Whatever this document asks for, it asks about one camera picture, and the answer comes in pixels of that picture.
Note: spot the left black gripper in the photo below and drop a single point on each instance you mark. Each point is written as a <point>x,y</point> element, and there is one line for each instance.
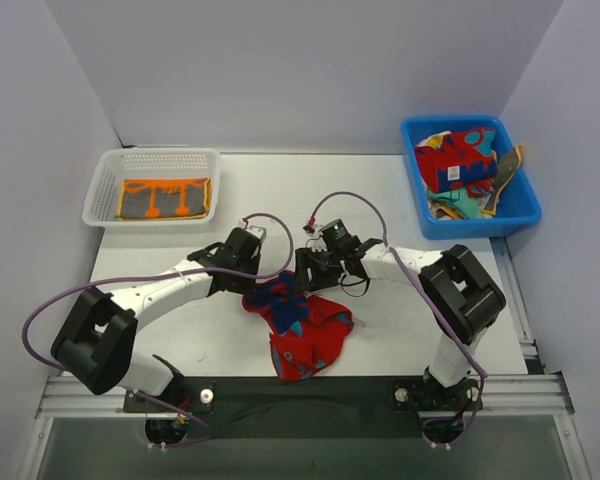
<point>245,279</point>

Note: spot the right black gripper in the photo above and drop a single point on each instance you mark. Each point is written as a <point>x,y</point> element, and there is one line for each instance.
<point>309,270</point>

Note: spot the red blue towel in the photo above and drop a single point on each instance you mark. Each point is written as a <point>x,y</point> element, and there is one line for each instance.
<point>307,332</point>
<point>461,158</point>

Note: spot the orange towel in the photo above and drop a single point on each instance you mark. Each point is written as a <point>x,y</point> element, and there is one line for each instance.
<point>165,199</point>

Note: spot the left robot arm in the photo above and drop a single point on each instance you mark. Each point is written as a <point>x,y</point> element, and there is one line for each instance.
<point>96,341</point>

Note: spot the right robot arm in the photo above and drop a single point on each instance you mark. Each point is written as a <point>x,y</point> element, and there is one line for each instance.
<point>464,299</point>

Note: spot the white perforated plastic basket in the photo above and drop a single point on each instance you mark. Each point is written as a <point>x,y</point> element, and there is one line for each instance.
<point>101,204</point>

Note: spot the black base mat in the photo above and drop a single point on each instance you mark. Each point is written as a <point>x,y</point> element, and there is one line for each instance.
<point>334,408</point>

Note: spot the teal patterned towel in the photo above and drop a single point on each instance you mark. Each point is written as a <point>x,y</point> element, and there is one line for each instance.
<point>457,205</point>

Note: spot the grey orange-edged towel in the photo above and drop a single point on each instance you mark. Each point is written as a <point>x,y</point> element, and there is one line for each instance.
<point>507,168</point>

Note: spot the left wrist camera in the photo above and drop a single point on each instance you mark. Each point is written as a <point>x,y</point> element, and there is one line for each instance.
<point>260,233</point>

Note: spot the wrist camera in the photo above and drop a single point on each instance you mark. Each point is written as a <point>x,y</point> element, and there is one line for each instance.
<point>260,233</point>
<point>333,236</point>

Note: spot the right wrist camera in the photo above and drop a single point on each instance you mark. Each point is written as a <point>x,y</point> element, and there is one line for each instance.
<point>333,236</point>

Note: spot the aluminium front rail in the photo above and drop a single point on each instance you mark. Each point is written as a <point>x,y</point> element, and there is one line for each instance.
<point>525,430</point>

